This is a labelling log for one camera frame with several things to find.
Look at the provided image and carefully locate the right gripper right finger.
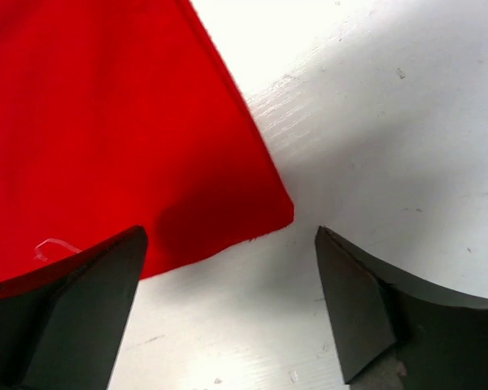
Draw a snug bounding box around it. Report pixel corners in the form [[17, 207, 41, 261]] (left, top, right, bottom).
[[315, 227, 488, 389]]

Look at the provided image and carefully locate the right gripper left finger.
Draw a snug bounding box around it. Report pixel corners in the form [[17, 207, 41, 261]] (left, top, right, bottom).
[[0, 226, 148, 390]]

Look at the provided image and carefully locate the red t shirt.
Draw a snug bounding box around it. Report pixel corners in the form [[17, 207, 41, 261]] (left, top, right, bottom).
[[0, 1, 294, 283]]

